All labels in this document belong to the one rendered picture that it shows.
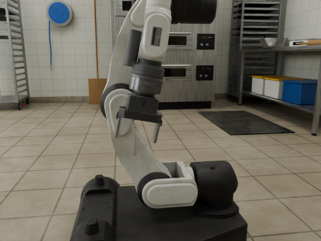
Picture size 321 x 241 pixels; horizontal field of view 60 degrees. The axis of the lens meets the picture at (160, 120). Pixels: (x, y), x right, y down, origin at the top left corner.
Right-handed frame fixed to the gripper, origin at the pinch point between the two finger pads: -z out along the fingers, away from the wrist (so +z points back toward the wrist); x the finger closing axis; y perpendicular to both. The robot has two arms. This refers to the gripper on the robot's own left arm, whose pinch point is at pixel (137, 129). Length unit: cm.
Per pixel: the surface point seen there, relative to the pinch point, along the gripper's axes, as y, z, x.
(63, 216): -54, -61, 21
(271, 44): -295, 86, -201
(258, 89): -303, 21, -203
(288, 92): -229, 24, -201
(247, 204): -51, -42, -72
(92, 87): -399, -27, 37
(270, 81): -272, 35, -200
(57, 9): -410, 84, 108
